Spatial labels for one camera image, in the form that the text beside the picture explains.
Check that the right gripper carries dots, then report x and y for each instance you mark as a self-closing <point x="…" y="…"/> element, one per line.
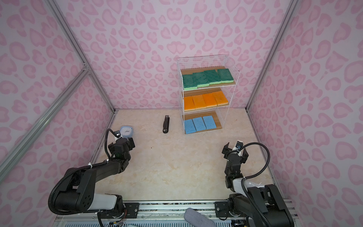
<point x="227" y="151"/>

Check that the blue square timer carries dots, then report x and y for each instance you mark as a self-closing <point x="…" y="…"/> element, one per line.
<point x="126" y="131"/>

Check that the white wire wooden shelf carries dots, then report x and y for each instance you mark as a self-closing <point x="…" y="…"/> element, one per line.
<point x="206" y="88"/>

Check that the black stapler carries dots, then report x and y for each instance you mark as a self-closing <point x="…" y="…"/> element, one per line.
<point x="166" y="124"/>

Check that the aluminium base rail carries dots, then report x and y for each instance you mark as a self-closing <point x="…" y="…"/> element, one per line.
<point x="164" y="214"/>

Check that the blue sponge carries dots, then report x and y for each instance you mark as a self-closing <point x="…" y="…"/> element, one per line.
<point x="199" y="124"/>
<point x="189" y="126"/>
<point x="209" y="122"/>

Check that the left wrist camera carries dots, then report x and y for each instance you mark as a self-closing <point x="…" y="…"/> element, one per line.
<point x="117" y="134"/>

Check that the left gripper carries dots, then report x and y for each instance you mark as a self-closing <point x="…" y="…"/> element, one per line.
<point x="130" y="144"/>

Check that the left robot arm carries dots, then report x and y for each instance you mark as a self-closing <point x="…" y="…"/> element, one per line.
<point x="75" y="192"/>

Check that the orange sponge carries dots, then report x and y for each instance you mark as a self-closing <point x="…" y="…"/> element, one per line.
<point x="220" y="98"/>
<point x="199" y="102"/>
<point x="189" y="104"/>
<point x="209" y="100"/>

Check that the grey cloth object front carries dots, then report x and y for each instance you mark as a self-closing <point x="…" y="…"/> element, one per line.
<point x="196" y="219"/>

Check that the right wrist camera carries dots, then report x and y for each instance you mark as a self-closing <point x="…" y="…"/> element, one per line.
<point x="238" y="148"/>

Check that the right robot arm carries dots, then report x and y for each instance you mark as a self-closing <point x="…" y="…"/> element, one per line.
<point x="263" y="204"/>

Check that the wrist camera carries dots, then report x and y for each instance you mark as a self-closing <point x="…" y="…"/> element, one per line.
<point x="238" y="148"/>
<point x="117" y="134"/>

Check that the green sponge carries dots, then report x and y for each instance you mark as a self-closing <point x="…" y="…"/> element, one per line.
<point x="213" y="77"/>
<point x="225" y="76"/>
<point x="201" y="79"/>
<point x="189" y="82"/>

